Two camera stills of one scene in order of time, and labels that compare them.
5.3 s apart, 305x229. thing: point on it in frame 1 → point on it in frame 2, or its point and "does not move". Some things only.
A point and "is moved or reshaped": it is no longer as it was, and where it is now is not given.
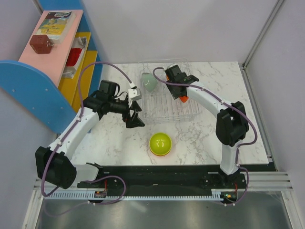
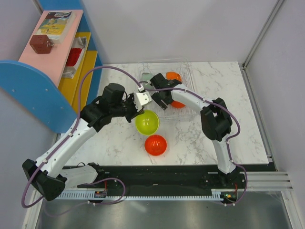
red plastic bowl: x=184 y=98 is moved or reshaped
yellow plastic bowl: x=160 y=143 → x=147 y=123
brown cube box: x=41 y=44 does not move
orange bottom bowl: x=160 y=155 → x=155 y=145
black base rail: x=192 y=176 does not move
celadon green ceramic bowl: x=149 y=81 does not move
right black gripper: x=175 y=95 → x=157 y=98
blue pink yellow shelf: x=61 y=65 does not move
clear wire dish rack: x=159 y=105 does not move
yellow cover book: x=57 y=25 does not move
